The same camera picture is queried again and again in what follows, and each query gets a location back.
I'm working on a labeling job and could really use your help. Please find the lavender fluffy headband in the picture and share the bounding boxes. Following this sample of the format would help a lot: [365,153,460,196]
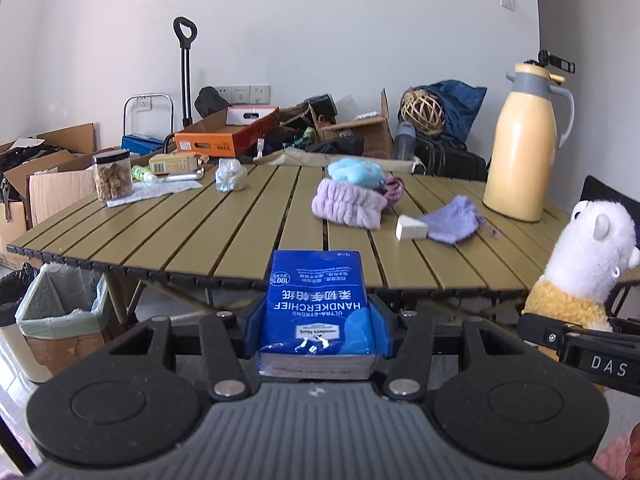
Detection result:
[311,178,389,231]

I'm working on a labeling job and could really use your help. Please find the dark brown bag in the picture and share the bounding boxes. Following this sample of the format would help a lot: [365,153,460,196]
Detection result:
[277,94,339,134]

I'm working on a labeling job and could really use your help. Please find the navy blue bag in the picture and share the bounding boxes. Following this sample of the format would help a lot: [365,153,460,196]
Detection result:
[400,80,488,149]

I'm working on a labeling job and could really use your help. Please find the white and yellow alpaca plush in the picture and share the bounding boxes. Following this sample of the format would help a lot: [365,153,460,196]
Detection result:
[521,200,640,333]

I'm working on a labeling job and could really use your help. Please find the wall socket row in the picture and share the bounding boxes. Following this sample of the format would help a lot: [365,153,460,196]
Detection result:
[215,83,271,105]

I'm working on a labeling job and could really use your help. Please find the white eraser block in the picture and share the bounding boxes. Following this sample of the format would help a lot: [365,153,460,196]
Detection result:
[395,214,430,241]

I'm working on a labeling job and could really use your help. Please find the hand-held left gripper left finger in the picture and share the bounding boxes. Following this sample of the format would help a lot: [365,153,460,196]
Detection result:
[107,300,268,402]

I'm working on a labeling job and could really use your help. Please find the white device box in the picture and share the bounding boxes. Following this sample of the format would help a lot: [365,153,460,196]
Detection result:
[226,106,279,127]

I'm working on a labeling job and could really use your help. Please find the light blue plush toy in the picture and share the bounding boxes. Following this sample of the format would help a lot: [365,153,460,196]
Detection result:
[327,157,386,191]

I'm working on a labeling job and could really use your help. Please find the black folding chair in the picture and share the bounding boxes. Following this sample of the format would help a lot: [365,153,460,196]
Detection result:
[580,175,640,321]

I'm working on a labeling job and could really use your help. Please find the grey water bottle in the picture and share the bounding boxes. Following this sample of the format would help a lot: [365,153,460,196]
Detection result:
[393,120,417,161]

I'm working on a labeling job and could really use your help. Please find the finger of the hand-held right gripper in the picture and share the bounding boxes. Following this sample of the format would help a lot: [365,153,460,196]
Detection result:
[517,312,640,361]

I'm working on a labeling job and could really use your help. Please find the large brown cardboard box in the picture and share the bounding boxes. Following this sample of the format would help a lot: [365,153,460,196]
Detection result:
[27,147,151,227]

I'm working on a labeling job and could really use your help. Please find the black wagon pull handle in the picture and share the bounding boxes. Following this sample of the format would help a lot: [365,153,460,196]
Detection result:
[172,16,197,131]

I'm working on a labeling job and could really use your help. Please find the clear plastic bag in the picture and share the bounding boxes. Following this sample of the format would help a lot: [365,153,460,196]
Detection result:
[215,158,249,194]

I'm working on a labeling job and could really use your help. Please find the yellow thermos jug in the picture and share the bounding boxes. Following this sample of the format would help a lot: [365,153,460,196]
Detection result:
[482,61,576,223]

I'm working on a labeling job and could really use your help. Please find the clear snack jar black lid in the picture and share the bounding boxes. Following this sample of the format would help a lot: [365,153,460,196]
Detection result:
[91,150,135,205]

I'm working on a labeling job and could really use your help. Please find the beige bin with black bag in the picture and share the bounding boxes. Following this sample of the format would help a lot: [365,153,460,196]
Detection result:
[0,262,47,384]

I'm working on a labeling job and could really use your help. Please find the olive folding table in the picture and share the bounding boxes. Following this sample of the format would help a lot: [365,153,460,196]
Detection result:
[6,160,640,326]

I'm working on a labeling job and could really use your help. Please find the small yellow carton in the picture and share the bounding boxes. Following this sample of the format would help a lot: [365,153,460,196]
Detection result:
[148,152,202,176]

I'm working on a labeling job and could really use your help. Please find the blue box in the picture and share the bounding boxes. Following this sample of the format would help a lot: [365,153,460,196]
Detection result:
[121,132,169,157]

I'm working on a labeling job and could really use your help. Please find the wicker ball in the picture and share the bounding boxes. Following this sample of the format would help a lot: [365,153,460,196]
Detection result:
[400,88,446,134]

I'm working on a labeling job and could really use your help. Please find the pink satin scrunchie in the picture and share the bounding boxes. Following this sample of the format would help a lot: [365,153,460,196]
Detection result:
[382,176,406,206]

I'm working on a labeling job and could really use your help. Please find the black tripod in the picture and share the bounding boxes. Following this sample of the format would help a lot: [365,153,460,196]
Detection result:
[537,50,577,74]

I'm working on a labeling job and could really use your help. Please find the black bag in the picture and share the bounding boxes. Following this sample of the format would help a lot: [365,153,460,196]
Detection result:
[194,86,234,120]

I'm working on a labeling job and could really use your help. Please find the white metal frame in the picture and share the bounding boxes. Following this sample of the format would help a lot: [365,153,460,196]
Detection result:
[122,93,175,151]

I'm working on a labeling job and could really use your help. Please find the purple knit pouch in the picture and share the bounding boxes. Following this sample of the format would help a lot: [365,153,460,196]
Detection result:
[417,196,487,247]

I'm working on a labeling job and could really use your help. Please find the cardboard box with green liner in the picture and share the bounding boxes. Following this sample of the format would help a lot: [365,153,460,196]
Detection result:
[15,262,113,378]

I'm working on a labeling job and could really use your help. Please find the white plastic sheet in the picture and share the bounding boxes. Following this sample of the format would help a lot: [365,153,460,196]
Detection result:
[106,179,204,209]

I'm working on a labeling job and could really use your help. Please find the blue tissue packet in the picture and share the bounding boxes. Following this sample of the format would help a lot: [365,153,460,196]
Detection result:
[257,249,387,380]

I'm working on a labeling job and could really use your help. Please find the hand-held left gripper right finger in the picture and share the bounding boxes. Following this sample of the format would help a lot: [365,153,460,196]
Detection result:
[369,297,531,402]

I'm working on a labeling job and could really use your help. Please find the orange cardboard box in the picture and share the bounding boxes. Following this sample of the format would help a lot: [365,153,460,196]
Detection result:
[174,106,280,159]

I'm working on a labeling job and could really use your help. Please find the open cardboard box dark contents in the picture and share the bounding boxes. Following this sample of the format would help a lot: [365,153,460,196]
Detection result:
[0,122,97,271]

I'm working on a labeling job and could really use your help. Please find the brown cardboard box open flaps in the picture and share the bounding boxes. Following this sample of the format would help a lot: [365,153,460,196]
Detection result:
[310,88,395,159]

